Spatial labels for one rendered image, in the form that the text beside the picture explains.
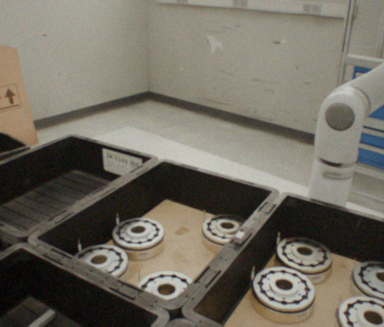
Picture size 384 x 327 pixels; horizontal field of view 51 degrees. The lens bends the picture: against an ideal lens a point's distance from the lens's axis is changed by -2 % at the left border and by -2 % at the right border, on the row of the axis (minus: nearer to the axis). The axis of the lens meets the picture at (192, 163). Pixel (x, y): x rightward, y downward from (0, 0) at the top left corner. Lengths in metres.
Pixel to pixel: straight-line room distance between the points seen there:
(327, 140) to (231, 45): 3.15
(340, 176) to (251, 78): 3.03
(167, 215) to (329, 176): 0.37
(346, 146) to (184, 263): 0.41
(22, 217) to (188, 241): 0.38
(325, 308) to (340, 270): 0.12
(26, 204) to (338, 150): 0.72
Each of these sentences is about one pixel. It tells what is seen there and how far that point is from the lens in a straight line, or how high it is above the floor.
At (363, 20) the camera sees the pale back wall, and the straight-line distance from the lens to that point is 3.43.
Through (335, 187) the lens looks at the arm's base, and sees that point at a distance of 0.96.
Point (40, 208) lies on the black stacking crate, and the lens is 1.02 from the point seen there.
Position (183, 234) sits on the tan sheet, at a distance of 0.88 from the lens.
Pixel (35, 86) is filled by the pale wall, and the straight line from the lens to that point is 3.98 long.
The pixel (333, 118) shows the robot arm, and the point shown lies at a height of 1.07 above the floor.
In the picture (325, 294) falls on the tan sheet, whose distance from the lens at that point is 0.78.
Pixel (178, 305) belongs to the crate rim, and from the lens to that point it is 0.57.
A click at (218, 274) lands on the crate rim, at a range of 0.64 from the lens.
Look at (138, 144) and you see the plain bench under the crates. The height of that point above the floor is 0.70.
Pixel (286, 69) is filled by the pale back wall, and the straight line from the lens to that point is 3.72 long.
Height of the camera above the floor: 1.33
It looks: 25 degrees down
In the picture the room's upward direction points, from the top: 1 degrees clockwise
